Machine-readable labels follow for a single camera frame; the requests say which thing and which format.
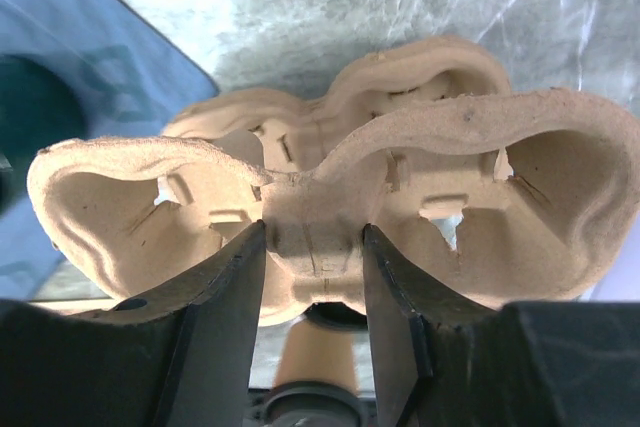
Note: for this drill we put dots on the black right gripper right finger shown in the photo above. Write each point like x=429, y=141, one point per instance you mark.
x=440, y=359

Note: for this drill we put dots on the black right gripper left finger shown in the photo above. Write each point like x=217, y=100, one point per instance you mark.
x=179, y=354

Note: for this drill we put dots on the brown paper coffee cup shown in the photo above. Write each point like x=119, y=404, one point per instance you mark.
x=319, y=354

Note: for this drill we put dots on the brown pulp cup carrier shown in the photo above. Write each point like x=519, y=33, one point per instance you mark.
x=501, y=198

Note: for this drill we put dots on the black plastic cup lid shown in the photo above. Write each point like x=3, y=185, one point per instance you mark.
x=313, y=403

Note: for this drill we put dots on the blue letter print cloth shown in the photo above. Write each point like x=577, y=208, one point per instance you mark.
x=76, y=69

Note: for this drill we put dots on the dark green mug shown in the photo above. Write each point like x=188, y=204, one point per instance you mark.
x=38, y=109

